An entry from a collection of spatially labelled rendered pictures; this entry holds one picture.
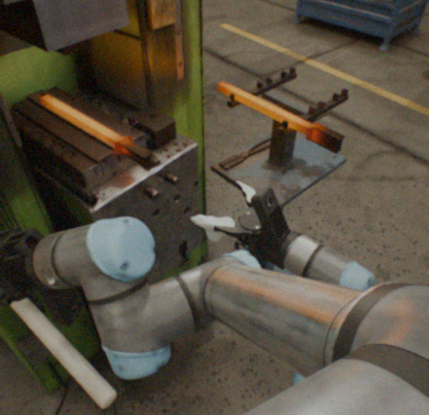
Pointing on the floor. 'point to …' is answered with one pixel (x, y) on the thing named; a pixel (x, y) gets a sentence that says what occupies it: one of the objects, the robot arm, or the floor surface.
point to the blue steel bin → (365, 7)
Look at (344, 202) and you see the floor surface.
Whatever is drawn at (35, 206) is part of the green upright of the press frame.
